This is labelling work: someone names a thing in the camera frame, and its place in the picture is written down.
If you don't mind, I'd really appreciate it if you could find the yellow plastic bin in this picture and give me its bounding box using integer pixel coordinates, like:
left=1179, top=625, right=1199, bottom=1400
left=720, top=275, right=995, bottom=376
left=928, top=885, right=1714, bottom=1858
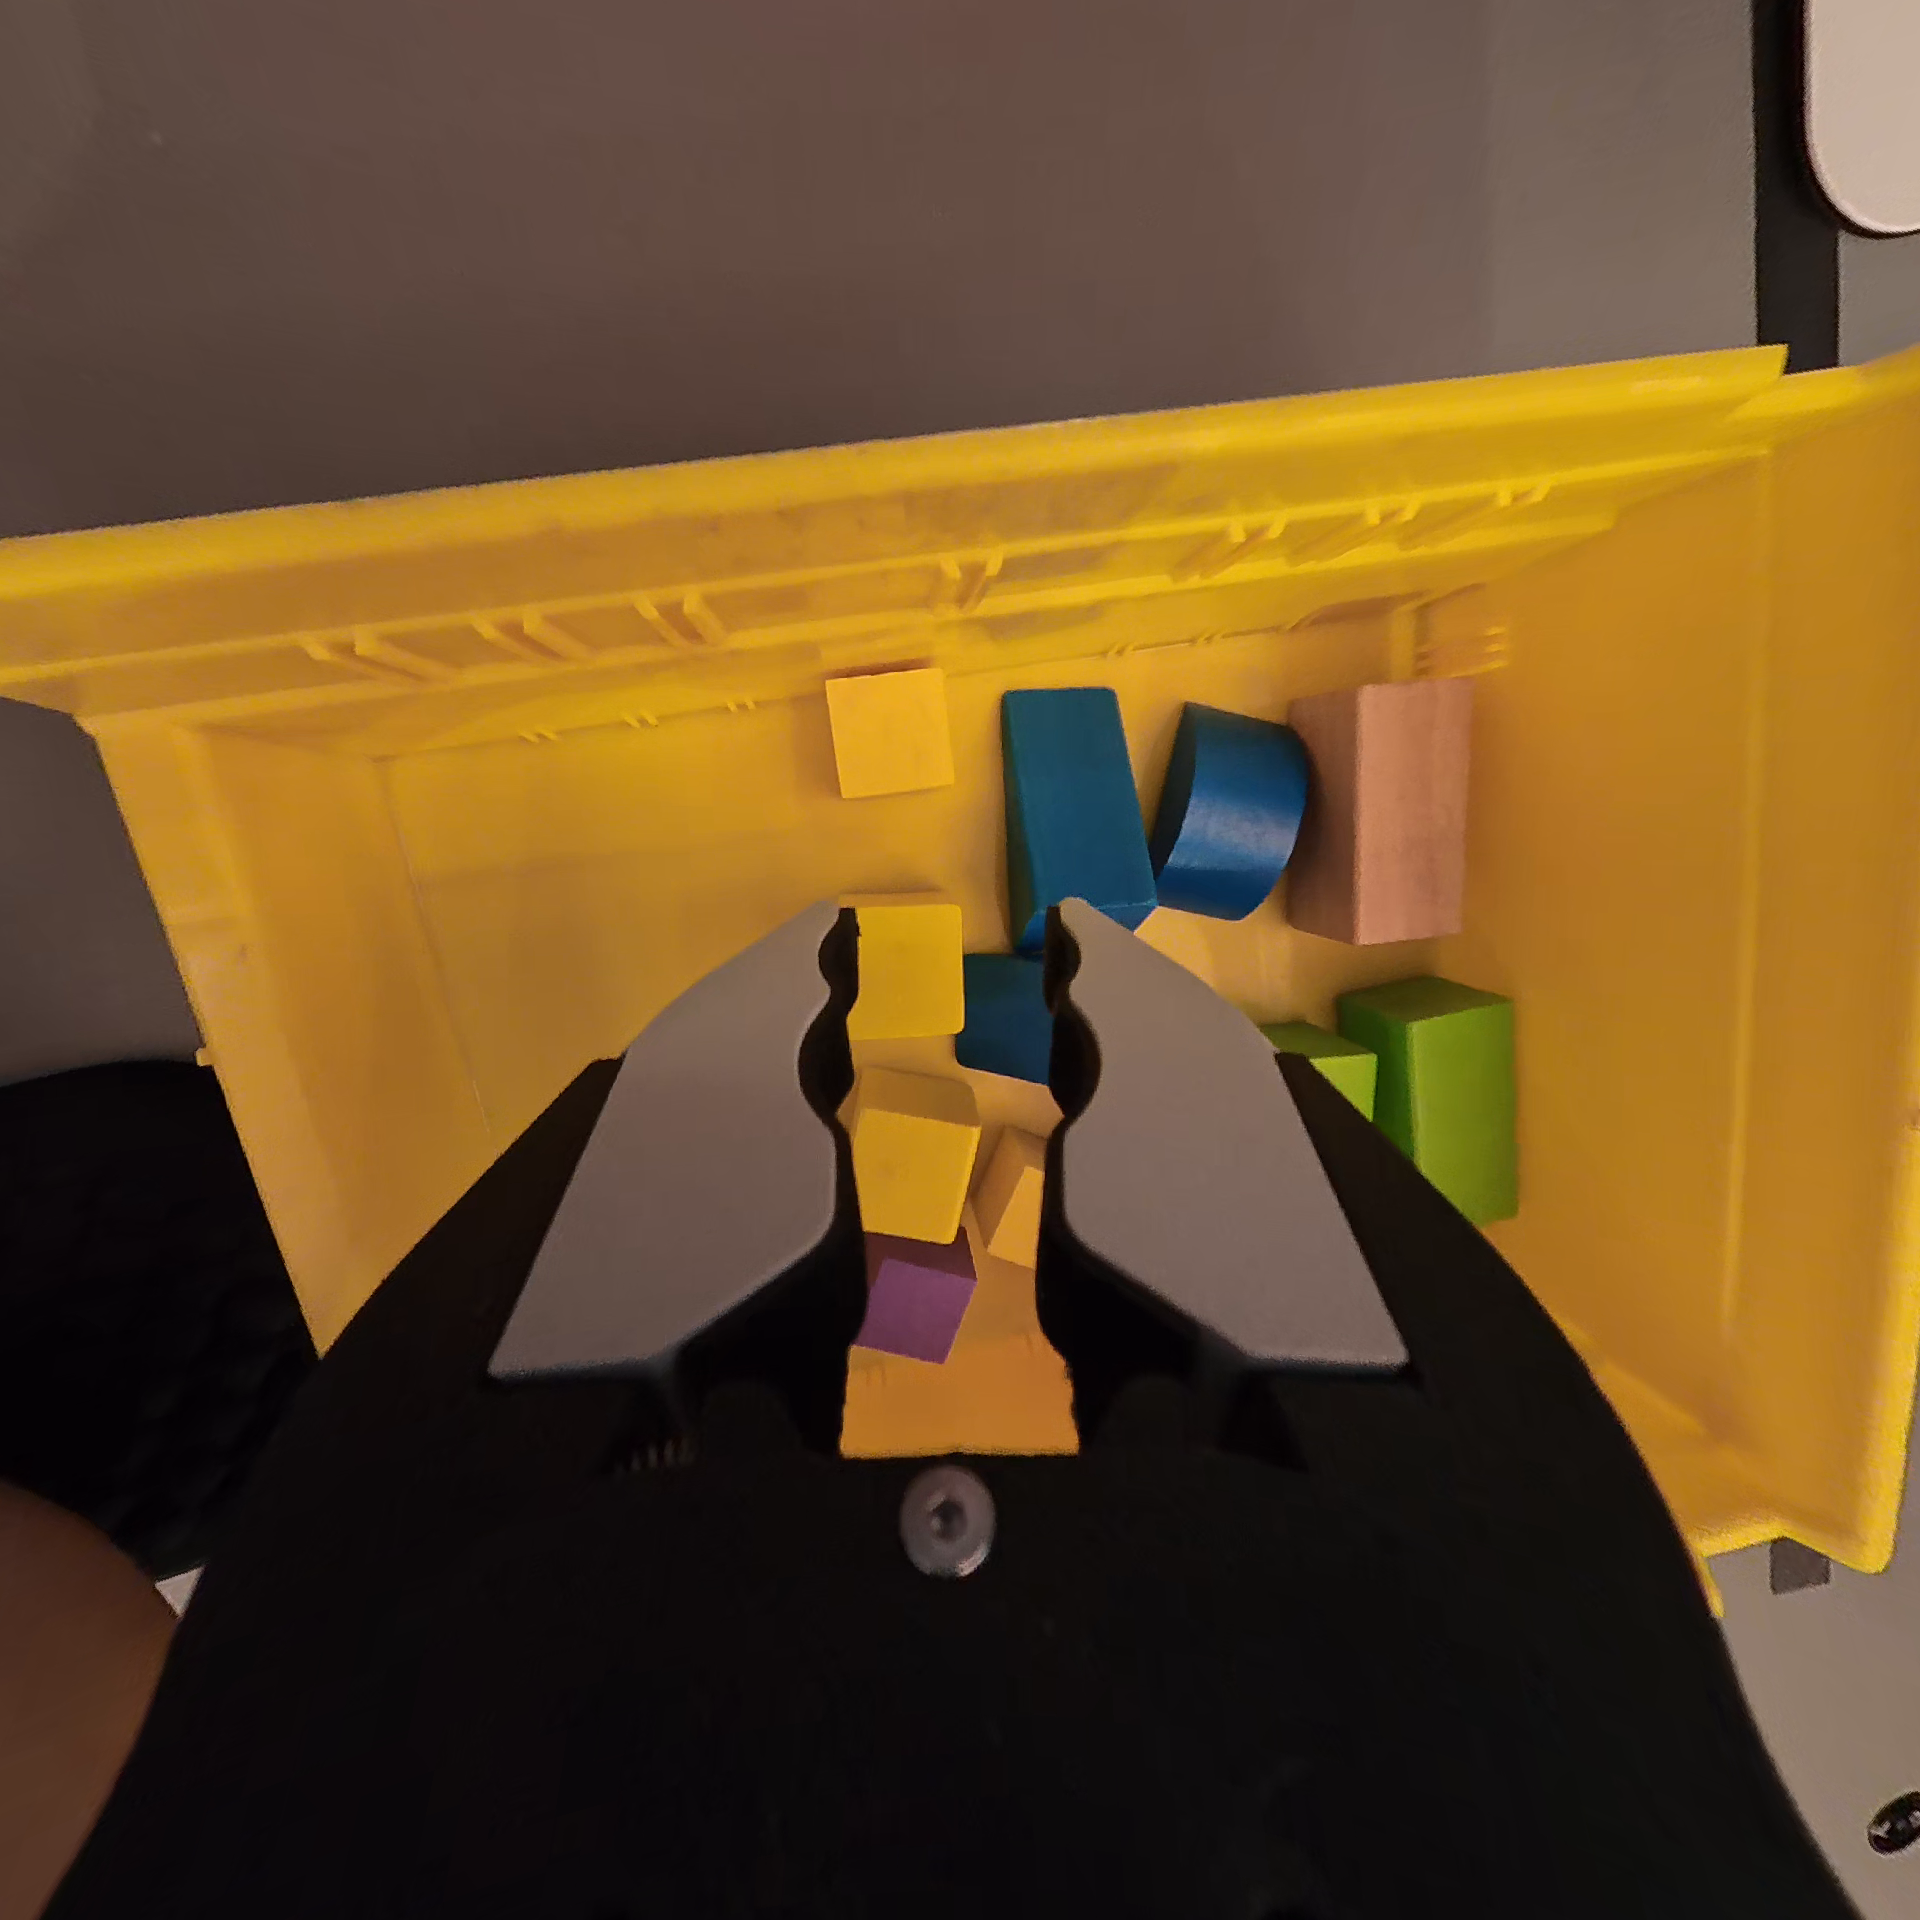
left=0, top=345, right=1920, bottom=1618

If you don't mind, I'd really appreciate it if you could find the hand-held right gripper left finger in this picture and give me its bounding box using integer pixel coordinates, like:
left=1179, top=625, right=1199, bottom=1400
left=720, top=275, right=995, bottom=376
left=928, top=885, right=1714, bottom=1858
left=488, top=902, right=870, bottom=1441

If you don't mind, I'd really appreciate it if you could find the natural wooden rectangular block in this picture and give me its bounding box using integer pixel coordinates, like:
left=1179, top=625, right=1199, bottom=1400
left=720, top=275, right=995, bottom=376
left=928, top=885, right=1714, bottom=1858
left=1289, top=677, right=1474, bottom=944

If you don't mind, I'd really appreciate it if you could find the person's right forearm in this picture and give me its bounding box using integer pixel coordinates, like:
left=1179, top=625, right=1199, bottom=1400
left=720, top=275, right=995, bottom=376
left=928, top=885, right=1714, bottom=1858
left=0, top=1487, right=180, bottom=1920

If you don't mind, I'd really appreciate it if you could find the blue wooden half cylinder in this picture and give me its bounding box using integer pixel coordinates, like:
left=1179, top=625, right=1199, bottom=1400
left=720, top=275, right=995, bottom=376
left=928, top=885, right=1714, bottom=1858
left=1153, top=701, right=1310, bottom=919

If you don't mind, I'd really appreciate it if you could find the yellow wooden cube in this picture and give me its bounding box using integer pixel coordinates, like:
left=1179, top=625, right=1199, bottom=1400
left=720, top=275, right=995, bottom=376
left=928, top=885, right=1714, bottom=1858
left=826, top=667, right=958, bottom=801
left=838, top=895, right=964, bottom=1040
left=838, top=1064, right=985, bottom=1245
left=968, top=1124, right=1052, bottom=1270

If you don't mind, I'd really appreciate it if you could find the purple wooden cube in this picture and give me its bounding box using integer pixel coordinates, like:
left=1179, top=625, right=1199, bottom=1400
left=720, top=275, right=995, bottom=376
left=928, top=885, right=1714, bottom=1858
left=854, top=1233, right=982, bottom=1363

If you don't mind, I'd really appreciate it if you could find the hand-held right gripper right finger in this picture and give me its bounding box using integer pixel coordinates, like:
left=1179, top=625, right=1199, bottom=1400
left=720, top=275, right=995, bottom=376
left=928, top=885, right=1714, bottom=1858
left=1039, top=897, right=1407, bottom=1455

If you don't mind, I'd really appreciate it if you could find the green rectangular wooden block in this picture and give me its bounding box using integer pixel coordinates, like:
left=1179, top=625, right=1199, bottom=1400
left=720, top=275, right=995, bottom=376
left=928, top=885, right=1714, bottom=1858
left=1257, top=1021, right=1381, bottom=1124
left=1339, top=974, right=1521, bottom=1229

